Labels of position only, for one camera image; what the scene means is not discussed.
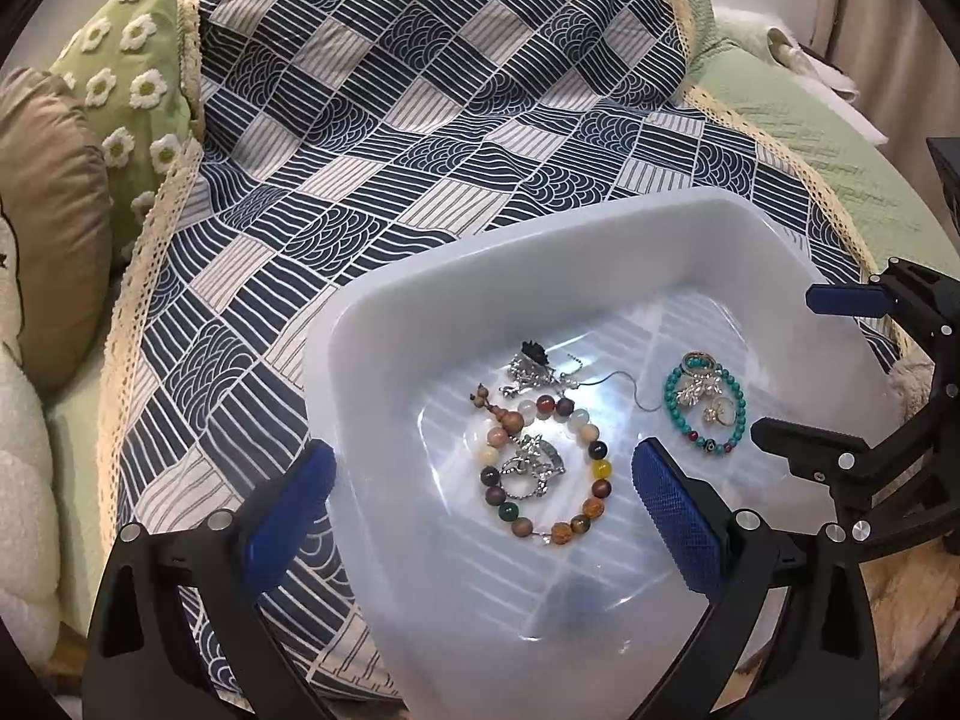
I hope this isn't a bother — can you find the navy white patterned cloth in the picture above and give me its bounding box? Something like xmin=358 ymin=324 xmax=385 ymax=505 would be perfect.
xmin=103 ymin=0 xmax=898 ymax=718

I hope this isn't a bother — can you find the white plastic tray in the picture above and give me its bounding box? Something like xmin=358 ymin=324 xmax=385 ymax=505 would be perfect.
xmin=302 ymin=187 xmax=907 ymax=720

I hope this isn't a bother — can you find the multicolour stone bead bracelet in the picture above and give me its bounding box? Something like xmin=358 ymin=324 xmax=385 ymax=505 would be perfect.
xmin=470 ymin=383 xmax=616 ymax=548

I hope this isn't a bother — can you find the white plush toy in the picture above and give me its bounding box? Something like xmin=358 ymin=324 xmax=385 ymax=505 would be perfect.
xmin=0 ymin=221 xmax=60 ymax=667

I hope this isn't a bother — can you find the brown cushion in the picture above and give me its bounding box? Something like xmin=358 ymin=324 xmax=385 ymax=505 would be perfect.
xmin=2 ymin=68 xmax=112 ymax=397

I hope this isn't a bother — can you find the silver flower brooch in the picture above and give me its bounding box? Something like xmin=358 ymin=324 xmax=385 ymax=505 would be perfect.
xmin=674 ymin=374 xmax=724 ymax=408

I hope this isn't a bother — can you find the beige fluffy blanket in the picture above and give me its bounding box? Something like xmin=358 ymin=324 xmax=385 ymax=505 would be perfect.
xmin=862 ymin=346 xmax=958 ymax=702

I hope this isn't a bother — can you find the green daisy pillow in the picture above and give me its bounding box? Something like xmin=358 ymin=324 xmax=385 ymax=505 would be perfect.
xmin=52 ymin=0 xmax=190 ymax=262

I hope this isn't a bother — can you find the silver crystal ring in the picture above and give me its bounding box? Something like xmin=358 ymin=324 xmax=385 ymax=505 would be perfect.
xmin=499 ymin=432 xmax=570 ymax=501

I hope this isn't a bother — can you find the turquoise bead bracelet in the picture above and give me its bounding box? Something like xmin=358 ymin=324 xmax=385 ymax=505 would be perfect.
xmin=662 ymin=354 xmax=751 ymax=457

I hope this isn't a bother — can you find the silver necklace with black flower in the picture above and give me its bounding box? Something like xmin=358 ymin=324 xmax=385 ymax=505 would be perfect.
xmin=499 ymin=338 xmax=666 ymax=415

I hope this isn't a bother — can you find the light green bedspread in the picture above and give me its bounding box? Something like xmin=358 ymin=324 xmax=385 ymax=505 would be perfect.
xmin=667 ymin=0 xmax=958 ymax=277

